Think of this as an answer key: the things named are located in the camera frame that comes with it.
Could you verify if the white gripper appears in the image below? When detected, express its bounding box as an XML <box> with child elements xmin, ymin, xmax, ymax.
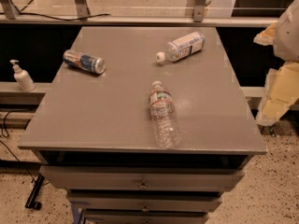
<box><xmin>253</xmin><ymin>0</ymin><xmax>299</xmax><ymax>126</ymax></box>

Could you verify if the blue silver redbull can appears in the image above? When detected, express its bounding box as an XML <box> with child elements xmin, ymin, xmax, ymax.
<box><xmin>63</xmin><ymin>49</ymin><xmax>106</xmax><ymax>75</ymax></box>

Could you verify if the white labelled plastic bottle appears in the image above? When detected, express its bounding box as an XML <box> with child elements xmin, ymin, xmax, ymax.
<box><xmin>156</xmin><ymin>32</ymin><xmax>206</xmax><ymax>63</ymax></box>

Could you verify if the clear crumpled water bottle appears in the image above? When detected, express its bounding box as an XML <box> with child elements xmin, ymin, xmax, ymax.
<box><xmin>149</xmin><ymin>81</ymin><xmax>181</xmax><ymax>148</ymax></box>

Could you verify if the grey drawer cabinet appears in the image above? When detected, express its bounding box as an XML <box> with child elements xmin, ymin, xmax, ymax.
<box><xmin>20</xmin><ymin>27</ymin><xmax>266</xmax><ymax>224</ymax></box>

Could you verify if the white pump dispenser bottle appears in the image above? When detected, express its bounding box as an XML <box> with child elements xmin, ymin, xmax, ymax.
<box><xmin>10</xmin><ymin>60</ymin><xmax>36</xmax><ymax>91</ymax></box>

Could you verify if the black floor stand foot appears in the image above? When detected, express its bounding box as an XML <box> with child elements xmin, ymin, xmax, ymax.
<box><xmin>25</xmin><ymin>175</ymin><xmax>45</xmax><ymax>210</ymax></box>

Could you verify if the black cable on rail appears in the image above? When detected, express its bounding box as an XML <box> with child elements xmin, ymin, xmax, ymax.
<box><xmin>0</xmin><ymin>12</ymin><xmax>111</xmax><ymax>21</ymax></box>

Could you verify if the grey metal window frame rail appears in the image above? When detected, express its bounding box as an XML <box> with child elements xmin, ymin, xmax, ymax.
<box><xmin>0</xmin><ymin>0</ymin><xmax>278</xmax><ymax>27</ymax></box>

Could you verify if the black floor cable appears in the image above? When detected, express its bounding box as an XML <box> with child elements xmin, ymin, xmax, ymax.
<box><xmin>0</xmin><ymin>109</ymin><xmax>36</xmax><ymax>184</ymax></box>

